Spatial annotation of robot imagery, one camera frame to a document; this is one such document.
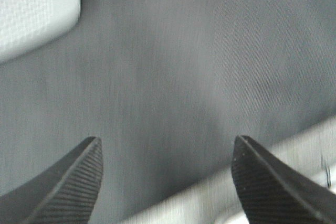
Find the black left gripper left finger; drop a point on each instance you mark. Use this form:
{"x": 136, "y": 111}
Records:
{"x": 66, "y": 192}

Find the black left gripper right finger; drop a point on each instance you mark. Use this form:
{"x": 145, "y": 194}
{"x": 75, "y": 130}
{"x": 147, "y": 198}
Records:
{"x": 272, "y": 192}

